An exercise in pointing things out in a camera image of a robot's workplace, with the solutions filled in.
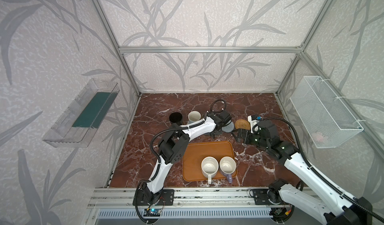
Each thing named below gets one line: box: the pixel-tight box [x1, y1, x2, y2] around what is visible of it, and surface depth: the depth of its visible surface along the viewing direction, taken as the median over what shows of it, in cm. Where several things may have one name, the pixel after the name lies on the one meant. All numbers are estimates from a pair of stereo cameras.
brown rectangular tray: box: [182, 140, 235, 182], surface depth 89 cm
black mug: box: [169, 112, 183, 123], surface depth 96 cm
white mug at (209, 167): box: [201, 156, 219, 185], surface depth 78 cm
